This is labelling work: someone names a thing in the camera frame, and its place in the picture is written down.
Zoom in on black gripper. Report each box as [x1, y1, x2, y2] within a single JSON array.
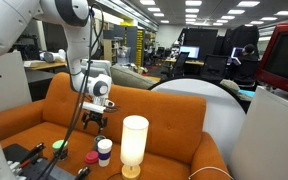
[[82, 111, 107, 134]]

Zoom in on white and purple cup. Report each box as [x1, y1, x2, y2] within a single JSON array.
[[98, 139, 113, 167]]

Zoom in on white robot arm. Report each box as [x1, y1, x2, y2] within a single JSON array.
[[0, 0, 112, 128]]

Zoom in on pink round cup lid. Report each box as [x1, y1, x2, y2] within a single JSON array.
[[85, 151, 98, 164]]

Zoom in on white table lamp wooden base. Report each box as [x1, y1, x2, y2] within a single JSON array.
[[120, 115, 149, 180]]

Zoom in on blue grey mug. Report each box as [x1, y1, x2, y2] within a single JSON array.
[[93, 135, 106, 151]]

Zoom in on green lidded jar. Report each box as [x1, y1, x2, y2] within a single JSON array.
[[52, 140, 68, 161]]

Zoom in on grey sofa back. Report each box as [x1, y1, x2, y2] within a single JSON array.
[[110, 65, 156, 89]]

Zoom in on white board left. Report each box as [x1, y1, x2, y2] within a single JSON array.
[[0, 51, 32, 112]]

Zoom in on white board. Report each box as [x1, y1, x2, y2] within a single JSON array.
[[229, 87, 288, 180], [0, 51, 32, 112]]

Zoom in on orange fabric sofa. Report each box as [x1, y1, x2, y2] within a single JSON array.
[[0, 73, 229, 180]]

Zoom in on black office chair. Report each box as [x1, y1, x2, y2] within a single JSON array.
[[161, 52, 189, 78]]

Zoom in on lit computer monitor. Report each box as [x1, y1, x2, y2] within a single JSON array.
[[179, 46, 200, 59]]

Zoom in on white round panel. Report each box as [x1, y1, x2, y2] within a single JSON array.
[[150, 78, 246, 164]]

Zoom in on seated person in black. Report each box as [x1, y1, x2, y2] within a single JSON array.
[[227, 44, 258, 80]]

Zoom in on white board right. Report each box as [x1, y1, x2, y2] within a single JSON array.
[[229, 87, 288, 180]]

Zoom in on red framed monitor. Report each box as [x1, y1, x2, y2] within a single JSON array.
[[256, 23, 288, 92]]

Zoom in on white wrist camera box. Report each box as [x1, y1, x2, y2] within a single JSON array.
[[82, 100, 115, 114]]

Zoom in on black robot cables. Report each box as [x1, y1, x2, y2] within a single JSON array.
[[36, 3, 106, 180]]

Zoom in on white cable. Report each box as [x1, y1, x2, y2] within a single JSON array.
[[187, 166, 235, 180]]

